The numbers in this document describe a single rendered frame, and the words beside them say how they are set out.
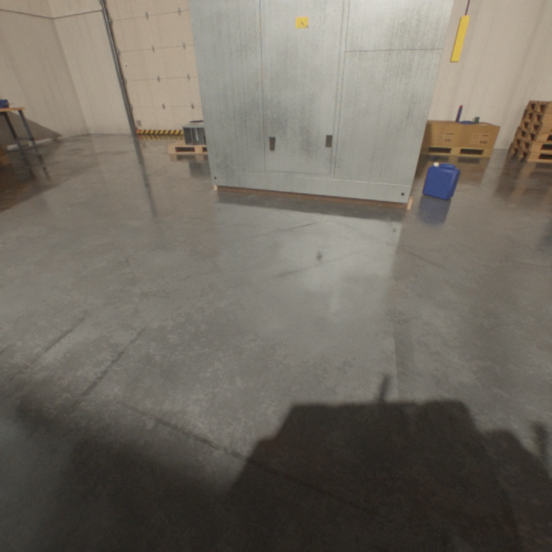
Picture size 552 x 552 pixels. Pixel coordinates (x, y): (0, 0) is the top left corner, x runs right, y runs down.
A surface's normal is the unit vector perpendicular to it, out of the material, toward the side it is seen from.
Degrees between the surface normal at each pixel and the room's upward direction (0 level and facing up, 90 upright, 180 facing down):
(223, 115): 90
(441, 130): 90
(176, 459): 0
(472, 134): 90
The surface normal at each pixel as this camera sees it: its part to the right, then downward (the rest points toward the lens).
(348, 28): -0.33, 0.53
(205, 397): -0.01, -0.83
